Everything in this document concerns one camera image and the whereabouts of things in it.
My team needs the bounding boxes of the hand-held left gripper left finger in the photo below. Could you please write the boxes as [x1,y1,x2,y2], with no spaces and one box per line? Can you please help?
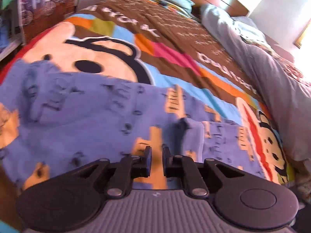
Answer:
[62,146,153,196]

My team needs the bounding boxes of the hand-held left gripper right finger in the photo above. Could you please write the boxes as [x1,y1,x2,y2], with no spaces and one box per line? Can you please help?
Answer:
[162,146,246,196]

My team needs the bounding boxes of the blue printed pants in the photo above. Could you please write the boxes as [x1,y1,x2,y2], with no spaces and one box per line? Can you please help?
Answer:
[0,59,289,197]

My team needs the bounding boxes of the colourful printed blanket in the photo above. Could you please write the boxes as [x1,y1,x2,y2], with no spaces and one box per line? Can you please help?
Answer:
[0,0,295,195]

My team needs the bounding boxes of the grey duvet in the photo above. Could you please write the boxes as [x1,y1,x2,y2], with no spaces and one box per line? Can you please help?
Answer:
[200,3,311,165]

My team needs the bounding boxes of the light blue cloth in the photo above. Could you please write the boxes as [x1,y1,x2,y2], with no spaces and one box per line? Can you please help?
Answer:
[233,16,268,44]

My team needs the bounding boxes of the floral cloth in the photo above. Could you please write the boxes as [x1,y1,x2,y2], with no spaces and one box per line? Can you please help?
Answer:
[274,53,311,88]

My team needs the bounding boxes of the blue dotted wardrobe curtain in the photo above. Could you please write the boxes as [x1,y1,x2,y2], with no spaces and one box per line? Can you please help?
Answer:
[18,0,78,42]

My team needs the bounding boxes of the framed wall picture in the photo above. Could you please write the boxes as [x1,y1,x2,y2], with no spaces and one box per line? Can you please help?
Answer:
[294,19,311,49]

